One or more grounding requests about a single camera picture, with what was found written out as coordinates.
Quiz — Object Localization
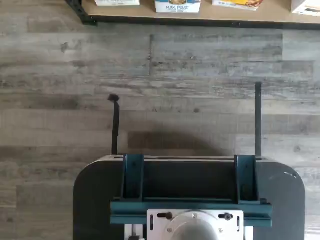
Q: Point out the blue white cereal box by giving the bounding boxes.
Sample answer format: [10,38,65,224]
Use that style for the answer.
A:
[154,0,201,14]

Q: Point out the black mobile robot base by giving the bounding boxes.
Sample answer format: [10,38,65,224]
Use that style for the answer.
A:
[73,154,306,240]

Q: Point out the black metal shelf unit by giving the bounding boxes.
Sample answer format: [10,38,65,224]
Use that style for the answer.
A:
[65,0,320,31]

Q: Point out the green cereal box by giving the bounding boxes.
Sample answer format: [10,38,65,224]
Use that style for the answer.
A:
[94,0,141,7]

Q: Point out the yellow purely elizabeth box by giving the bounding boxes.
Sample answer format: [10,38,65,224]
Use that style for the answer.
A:
[211,0,264,12]

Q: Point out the white organic pantry box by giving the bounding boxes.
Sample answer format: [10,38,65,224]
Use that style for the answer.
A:
[291,0,320,15]

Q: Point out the bent black rod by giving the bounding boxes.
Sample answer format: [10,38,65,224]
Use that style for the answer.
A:
[107,93,121,155]

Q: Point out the straight black rod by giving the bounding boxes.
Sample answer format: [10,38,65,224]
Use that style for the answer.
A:
[254,81,263,160]

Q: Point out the teal metal mounting frame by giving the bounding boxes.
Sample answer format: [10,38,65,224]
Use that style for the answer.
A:
[110,153,273,229]

